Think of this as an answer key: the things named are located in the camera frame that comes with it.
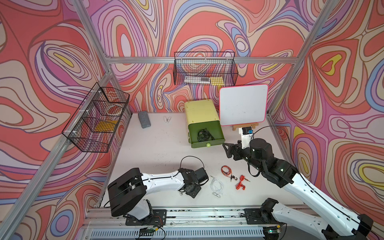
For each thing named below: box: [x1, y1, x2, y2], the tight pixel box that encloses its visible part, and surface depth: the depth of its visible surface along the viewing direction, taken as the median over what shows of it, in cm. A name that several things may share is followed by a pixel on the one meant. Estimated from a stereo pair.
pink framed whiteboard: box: [219, 84, 268, 126], surface depth 103 cm
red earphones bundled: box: [235, 174, 251, 191], surface depth 85 cm
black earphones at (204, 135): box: [197, 127, 215, 142], surface depth 89 cm
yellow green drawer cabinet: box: [185, 99, 223, 135], surface depth 90 cm
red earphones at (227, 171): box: [221, 165, 238, 182], surface depth 90 cm
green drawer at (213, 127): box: [188, 120, 226, 149], surface depth 89 cm
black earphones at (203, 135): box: [197, 130, 210, 142], surface depth 89 cm
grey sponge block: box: [138, 111, 152, 129], surface depth 116 cm
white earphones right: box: [210, 175, 224, 198], surface depth 85 cm
